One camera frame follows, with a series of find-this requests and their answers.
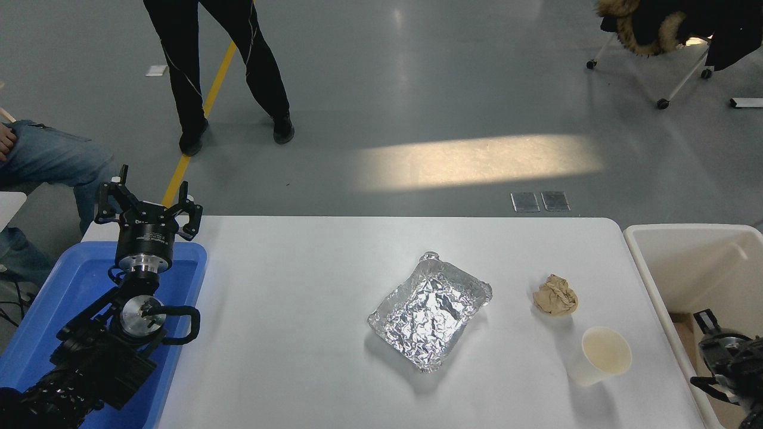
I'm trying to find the blue plastic tray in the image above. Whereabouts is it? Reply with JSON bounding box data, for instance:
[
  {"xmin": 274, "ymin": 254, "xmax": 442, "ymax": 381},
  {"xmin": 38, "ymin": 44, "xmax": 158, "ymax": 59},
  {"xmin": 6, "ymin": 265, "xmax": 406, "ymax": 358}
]
[{"xmin": 0, "ymin": 241, "xmax": 207, "ymax": 429}]

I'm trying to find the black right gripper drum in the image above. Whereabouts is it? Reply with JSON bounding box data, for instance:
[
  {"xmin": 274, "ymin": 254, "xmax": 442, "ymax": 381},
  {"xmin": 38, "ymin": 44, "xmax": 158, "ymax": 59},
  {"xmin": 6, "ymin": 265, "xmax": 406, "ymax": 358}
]
[{"xmin": 699, "ymin": 332, "xmax": 763, "ymax": 391}]

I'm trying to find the large pale plastic bin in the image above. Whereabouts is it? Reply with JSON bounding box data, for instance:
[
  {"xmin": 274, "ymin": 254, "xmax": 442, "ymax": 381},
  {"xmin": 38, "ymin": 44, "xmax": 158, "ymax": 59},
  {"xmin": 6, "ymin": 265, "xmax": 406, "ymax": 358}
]
[{"xmin": 624, "ymin": 223, "xmax": 763, "ymax": 429}]

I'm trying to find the seated person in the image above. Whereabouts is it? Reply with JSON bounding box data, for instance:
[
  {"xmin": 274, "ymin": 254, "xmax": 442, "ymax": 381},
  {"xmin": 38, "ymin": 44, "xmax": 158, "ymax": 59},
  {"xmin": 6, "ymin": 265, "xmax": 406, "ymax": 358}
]
[{"xmin": 0, "ymin": 119, "xmax": 120, "ymax": 288}]

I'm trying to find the crumpled foil tray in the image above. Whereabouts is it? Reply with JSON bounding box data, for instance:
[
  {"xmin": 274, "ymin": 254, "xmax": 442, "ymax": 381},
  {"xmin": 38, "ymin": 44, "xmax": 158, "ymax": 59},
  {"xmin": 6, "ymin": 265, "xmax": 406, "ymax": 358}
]
[{"xmin": 367, "ymin": 251, "xmax": 494, "ymax": 374}]

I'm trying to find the standing person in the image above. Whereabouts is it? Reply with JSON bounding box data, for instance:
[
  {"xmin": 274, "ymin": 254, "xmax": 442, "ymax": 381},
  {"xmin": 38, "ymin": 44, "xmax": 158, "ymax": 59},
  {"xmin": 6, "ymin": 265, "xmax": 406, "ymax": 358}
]
[{"xmin": 143, "ymin": 0, "xmax": 295, "ymax": 157}]

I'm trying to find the crumpled tan paper ball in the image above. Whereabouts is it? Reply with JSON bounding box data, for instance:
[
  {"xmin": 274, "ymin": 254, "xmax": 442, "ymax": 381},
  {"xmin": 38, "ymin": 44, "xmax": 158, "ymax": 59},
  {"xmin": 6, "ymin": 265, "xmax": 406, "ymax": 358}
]
[{"xmin": 532, "ymin": 274, "xmax": 579, "ymax": 317}]

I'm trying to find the white paper cup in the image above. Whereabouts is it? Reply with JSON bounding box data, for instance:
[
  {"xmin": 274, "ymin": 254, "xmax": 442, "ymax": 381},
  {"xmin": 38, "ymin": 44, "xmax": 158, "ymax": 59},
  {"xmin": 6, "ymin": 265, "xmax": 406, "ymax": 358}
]
[{"xmin": 566, "ymin": 326, "xmax": 632, "ymax": 387}]

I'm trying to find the white side table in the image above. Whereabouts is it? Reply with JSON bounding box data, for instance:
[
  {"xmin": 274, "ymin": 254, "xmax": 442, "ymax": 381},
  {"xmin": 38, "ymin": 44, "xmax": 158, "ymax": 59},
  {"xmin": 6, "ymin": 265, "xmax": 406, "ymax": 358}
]
[{"xmin": 0, "ymin": 191, "xmax": 28, "ymax": 232}]

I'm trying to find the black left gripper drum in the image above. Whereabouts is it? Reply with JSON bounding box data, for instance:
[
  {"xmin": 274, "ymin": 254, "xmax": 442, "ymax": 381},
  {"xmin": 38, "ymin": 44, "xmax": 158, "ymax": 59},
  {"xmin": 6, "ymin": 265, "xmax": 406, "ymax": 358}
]
[{"xmin": 116, "ymin": 202, "xmax": 180, "ymax": 259}]

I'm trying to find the seated person's hand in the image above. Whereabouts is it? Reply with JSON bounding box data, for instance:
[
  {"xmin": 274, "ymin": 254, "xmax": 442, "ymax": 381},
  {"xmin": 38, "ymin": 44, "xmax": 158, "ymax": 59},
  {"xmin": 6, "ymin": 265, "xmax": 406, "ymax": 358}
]
[{"xmin": 0, "ymin": 124, "xmax": 18, "ymax": 163}]

